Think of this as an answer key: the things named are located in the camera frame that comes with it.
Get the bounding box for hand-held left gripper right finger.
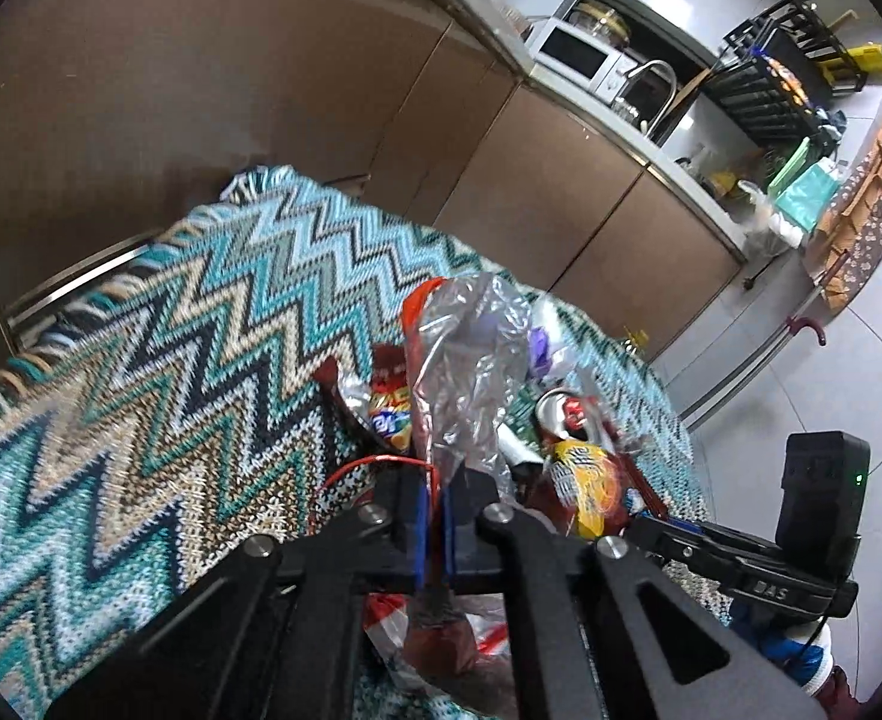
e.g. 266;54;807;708
441;469;824;720

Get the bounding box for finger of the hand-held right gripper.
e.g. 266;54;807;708
662;517;742;542
625;516;734;578

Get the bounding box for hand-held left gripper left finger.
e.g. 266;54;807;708
47;469;442;720

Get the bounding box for clear plastic bag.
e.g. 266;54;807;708
402;274;541;485

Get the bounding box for person's right hand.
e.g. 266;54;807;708
730;600;836;698

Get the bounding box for yellow snack packet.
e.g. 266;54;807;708
541;439;635;541

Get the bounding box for red and white plastic bag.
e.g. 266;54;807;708
361;591;518;718

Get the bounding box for red snack packet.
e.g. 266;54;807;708
368;343;421;457

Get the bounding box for red hook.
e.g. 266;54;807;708
784;313;830;347

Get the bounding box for dark red foil wrapper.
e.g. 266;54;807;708
313;356;374;451

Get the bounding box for purple clear plastic wrapper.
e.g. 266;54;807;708
526;321;556;377

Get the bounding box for brown patterned cloth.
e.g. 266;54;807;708
807;94;882;310

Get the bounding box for zigzag knitted blanket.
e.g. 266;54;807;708
0;163;734;720

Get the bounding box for green bag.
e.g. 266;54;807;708
767;137;845;231

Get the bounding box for black dish rack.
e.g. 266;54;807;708
703;0;845;145

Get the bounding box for wooden cutting board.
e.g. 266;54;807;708
668;67;713;130

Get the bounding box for chrome faucet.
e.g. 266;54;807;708
619;60;680;137

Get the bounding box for yellow plastic container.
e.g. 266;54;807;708
820;41;882;89

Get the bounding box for brown kitchen cabinets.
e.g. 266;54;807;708
0;0;748;391

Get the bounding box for white microwave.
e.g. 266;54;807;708
527;15;637;102

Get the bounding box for glass pot with lid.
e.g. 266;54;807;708
567;0;631;46

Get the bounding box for red string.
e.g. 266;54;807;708
308;454;442;535

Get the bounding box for black cable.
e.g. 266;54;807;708
799;600;838;662

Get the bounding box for metal frame rail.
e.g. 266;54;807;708
4;231;151;332

